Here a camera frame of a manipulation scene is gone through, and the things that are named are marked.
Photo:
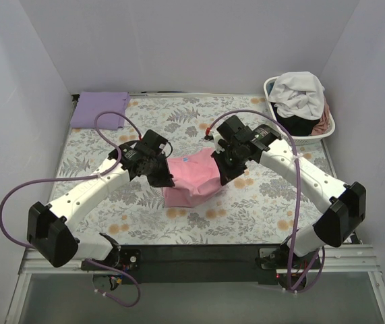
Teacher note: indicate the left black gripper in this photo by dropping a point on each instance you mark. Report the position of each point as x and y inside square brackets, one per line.
[160, 171]

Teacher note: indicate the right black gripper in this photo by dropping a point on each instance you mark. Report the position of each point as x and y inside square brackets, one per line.
[228, 165]

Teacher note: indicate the pink t shirt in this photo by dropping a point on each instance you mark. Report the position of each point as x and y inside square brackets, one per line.
[196, 179]

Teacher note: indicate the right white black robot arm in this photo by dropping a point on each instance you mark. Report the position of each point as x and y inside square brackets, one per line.
[342, 206]

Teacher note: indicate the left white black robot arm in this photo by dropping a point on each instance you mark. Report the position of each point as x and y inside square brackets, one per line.
[51, 226]

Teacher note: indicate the black garment in basket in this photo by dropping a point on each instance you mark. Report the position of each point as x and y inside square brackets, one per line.
[295, 125]

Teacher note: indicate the white laundry basket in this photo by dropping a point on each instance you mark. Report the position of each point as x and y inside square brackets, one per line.
[299, 140]

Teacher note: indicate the white t shirt in basket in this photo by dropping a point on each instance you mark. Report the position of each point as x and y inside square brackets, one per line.
[299, 94]

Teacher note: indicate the folded purple t shirt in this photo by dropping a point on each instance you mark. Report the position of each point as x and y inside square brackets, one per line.
[90, 104]

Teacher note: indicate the brown garment in basket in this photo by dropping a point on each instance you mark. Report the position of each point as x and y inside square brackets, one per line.
[324, 123]

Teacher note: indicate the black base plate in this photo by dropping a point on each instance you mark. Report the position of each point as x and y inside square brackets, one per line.
[256, 263]

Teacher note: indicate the aluminium frame rail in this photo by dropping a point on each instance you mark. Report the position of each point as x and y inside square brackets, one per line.
[347, 288]

